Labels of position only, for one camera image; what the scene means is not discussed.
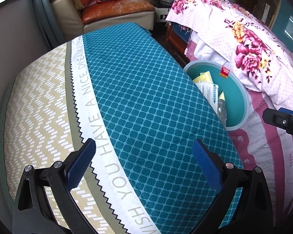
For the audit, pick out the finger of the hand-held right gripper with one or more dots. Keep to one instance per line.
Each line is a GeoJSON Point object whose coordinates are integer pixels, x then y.
{"type": "Point", "coordinates": [289, 111]}
{"type": "Point", "coordinates": [280, 121]}

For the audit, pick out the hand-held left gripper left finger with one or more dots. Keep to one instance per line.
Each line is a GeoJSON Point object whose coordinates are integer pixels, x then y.
{"type": "Point", "coordinates": [80, 165]}

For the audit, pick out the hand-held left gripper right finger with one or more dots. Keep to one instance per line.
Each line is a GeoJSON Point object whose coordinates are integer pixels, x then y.
{"type": "Point", "coordinates": [206, 168]}

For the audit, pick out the teal bin grey rim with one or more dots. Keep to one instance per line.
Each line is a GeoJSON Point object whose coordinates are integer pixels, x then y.
{"type": "Point", "coordinates": [234, 90]}

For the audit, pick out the pink floral quilt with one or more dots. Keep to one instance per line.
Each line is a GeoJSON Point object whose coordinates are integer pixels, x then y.
{"type": "Point", "coordinates": [258, 53]}

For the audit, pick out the green grid mat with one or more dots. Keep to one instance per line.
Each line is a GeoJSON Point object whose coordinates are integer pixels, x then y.
{"type": "Point", "coordinates": [2, 136]}

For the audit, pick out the teal cabinet door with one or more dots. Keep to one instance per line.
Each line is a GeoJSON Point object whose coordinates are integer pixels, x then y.
{"type": "Point", "coordinates": [283, 17]}

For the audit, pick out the teal beige patterned cloth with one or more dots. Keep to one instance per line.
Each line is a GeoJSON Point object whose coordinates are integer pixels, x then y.
{"type": "Point", "coordinates": [149, 90]}

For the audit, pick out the grey curtain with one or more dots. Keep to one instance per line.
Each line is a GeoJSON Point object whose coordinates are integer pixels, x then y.
{"type": "Point", "coordinates": [46, 17]}

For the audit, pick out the cream leather sofa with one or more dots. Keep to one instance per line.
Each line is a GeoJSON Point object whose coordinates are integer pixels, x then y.
{"type": "Point", "coordinates": [63, 12]}

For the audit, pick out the orange seat cushion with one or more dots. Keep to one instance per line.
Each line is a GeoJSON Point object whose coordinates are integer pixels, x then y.
{"type": "Point", "coordinates": [117, 9]}

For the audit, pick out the black stereo appliance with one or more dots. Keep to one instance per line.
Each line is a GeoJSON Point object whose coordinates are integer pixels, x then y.
{"type": "Point", "coordinates": [166, 0]}

